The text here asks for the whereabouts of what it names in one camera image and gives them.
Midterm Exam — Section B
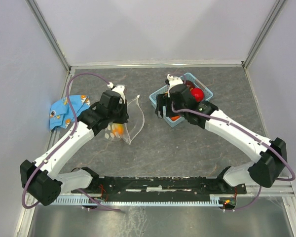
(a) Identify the orange toy tangerine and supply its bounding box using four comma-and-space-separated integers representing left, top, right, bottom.
170, 116, 180, 121

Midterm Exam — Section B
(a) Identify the green yellow toy mango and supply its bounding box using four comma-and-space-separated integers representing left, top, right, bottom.
112, 123, 124, 136

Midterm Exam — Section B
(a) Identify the clear dotted zip top bag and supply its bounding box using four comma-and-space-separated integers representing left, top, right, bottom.
104, 95, 145, 145

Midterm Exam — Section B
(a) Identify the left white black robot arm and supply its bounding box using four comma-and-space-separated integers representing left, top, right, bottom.
20, 85, 129, 206

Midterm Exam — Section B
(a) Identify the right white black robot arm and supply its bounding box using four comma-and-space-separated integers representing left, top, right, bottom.
155, 84, 287, 193

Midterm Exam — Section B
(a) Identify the light blue plastic basket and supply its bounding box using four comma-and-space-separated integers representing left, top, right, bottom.
149, 73, 213, 128

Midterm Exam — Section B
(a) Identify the dark red toy fruit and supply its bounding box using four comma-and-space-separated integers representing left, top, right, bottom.
185, 80, 195, 90

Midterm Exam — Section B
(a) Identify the red toy apple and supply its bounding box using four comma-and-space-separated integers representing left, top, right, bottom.
191, 87, 205, 102

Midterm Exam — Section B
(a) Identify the blue patterned cloth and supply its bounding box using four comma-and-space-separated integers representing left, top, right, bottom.
49, 94, 90, 130

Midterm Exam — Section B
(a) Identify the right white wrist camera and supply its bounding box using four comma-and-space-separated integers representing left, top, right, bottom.
165, 74, 183, 91

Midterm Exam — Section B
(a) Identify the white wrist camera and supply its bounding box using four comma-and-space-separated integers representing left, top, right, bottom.
107, 82, 126, 101
165, 74, 183, 91

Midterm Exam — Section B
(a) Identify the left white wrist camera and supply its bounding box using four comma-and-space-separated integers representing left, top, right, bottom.
107, 82, 126, 101

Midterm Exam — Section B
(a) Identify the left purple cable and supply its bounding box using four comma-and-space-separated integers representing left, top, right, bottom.
21, 73, 113, 210

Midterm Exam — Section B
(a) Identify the purple cable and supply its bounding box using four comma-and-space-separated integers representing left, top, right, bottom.
167, 73, 296, 212
21, 73, 113, 210

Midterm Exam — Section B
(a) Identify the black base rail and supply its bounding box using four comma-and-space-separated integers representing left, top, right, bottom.
83, 176, 247, 202

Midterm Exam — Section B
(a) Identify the light blue cable duct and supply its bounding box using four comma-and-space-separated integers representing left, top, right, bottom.
51, 194, 222, 207

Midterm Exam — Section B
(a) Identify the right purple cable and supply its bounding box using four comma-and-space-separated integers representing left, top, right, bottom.
167, 73, 296, 212

